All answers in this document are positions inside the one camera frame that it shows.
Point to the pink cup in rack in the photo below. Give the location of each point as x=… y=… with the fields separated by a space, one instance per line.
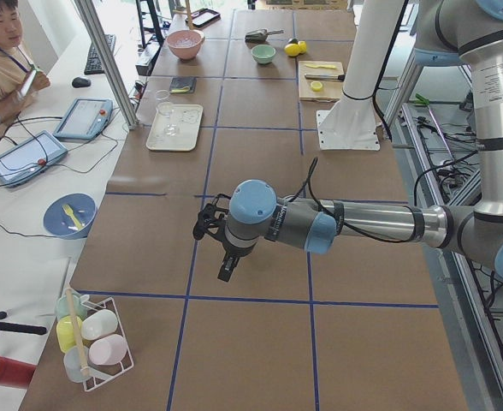
x=108 y=350

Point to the wooden cutting board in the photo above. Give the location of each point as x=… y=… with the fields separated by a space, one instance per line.
x=332 y=90

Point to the far blue teach pendant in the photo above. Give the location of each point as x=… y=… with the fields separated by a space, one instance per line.
x=85 y=119

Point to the green ceramic bowl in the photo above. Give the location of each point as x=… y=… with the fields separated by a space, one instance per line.
x=263 y=54

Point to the small clear glass dish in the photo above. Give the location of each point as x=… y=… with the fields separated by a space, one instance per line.
x=162 y=95

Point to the cream bear tray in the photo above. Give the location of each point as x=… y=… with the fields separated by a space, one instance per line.
x=188 y=118

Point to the white wire cup rack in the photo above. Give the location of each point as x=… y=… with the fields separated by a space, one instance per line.
x=85 y=307

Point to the near blue teach pendant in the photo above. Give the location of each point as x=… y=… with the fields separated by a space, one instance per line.
x=23 y=162

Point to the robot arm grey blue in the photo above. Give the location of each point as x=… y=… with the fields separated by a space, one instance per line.
x=448 y=32

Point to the yellow peeler on board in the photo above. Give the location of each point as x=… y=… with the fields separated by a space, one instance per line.
x=320 y=66

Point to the black computer mouse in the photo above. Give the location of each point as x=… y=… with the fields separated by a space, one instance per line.
x=81 y=82

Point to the metal ice scoop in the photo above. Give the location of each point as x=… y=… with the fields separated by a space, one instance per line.
x=261 y=35

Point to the clear blue cup in rack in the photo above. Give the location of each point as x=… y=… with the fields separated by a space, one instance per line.
x=72 y=366

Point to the red cylinder object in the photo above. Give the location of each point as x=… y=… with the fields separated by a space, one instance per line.
x=15 y=373

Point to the yellow cup in rack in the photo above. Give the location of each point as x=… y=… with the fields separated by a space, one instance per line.
x=65 y=334

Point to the aluminium frame post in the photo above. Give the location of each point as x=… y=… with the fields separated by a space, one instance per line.
x=90 y=19

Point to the person in beige shirt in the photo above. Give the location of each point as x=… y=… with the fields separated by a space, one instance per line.
x=20 y=78

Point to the grey yellow folded cloth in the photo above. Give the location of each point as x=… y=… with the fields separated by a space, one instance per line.
x=182 y=85

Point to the yellow plastic fork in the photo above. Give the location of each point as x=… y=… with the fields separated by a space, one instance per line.
x=68 y=210

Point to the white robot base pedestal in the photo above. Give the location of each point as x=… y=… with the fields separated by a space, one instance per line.
x=351 y=123

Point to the clear glass cup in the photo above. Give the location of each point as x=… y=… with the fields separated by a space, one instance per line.
x=166 y=110

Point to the blue teach pendant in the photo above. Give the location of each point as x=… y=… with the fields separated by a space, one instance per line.
x=23 y=162
x=85 y=119

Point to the steel knife black handle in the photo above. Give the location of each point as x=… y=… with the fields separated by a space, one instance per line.
x=326 y=77

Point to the blue plate bowl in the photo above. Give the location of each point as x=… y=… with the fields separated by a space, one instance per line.
x=57 y=223

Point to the half lemon slice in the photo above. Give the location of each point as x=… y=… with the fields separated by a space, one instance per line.
x=316 y=86

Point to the white cup in rack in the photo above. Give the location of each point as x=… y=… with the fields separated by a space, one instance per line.
x=100 y=324

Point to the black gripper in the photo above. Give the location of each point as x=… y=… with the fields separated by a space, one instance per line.
x=236 y=252

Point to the yellow lemon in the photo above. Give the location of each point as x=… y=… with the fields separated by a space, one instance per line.
x=302 y=47
x=292 y=49

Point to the pink bowl with ice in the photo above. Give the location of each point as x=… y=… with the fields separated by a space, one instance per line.
x=185 y=44

